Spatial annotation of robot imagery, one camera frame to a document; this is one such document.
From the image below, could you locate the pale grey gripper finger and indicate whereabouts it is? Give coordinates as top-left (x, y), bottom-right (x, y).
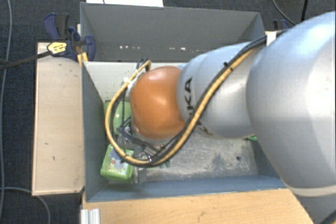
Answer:
top-left (134, 165), bottom-right (148, 185)

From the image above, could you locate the green printed box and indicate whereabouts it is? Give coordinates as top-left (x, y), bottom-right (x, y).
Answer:
top-left (100, 144), bottom-right (135, 184)

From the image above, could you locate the light green round object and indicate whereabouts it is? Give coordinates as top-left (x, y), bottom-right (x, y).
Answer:
top-left (104, 100), bottom-right (132, 137)

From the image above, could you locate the grey metal bin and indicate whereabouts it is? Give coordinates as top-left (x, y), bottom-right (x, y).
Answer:
top-left (79, 2), bottom-right (287, 203)

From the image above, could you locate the pale wood board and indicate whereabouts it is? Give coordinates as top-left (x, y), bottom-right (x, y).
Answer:
top-left (31, 41), bottom-right (86, 196)

